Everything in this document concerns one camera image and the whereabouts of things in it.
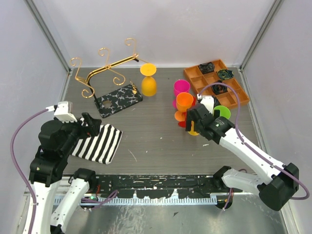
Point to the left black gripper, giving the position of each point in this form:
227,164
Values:
94,125

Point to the white slotted cable duct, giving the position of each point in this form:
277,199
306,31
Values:
174,200

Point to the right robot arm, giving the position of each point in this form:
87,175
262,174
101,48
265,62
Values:
274,182

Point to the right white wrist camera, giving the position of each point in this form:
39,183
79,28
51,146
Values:
207,101

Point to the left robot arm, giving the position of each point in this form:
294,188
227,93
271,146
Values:
58,138

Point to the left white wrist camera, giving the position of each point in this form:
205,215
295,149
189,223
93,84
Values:
63,111

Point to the gold wine glass rack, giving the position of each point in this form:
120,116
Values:
124,96

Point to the dark rose top left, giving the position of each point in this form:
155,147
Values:
206,68

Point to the orange compartment tray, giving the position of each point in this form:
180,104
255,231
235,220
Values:
235,94

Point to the dark red rose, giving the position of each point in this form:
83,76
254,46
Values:
218,88

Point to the yellow plastic wine glass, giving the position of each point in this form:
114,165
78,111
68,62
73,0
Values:
148,84

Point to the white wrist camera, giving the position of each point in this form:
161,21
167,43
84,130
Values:
63,111
207,101

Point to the red plastic wine glass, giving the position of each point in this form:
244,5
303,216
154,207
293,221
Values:
183,123

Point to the orange plastic wine glass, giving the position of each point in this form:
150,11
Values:
182,103

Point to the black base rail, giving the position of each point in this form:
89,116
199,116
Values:
158,186

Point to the green plastic wine glass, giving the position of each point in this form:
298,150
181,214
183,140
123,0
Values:
222,111

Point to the pink plastic wine glass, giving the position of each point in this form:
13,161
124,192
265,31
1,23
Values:
181,86

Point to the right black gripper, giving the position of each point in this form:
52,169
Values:
188,120

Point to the dark green rose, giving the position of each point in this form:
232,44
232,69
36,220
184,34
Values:
225,74

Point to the black white striped cloth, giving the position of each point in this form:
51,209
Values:
101,148

